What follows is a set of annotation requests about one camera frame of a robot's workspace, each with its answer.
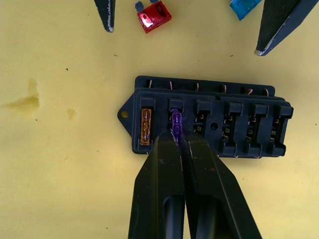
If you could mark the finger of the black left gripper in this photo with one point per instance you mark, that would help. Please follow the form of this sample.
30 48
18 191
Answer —
279 22
107 13

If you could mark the brown blade fuse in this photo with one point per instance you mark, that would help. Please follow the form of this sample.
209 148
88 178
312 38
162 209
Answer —
146 127

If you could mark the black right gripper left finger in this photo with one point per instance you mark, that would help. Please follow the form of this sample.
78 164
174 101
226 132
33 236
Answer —
157 189

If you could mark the black fuse box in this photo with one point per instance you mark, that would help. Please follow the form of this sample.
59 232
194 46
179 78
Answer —
214 98

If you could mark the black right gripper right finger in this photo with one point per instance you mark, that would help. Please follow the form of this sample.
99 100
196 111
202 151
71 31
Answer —
214 194

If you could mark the red blade fuse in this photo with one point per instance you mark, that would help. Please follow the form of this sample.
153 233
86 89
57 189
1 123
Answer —
154 17

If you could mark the purple blade fuse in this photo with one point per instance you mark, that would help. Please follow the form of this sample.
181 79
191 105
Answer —
176 122

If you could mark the blue blade fuse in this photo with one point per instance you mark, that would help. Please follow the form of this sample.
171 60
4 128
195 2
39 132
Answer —
243 8

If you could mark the yellow mat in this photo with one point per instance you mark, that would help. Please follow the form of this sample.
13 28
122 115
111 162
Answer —
62 174

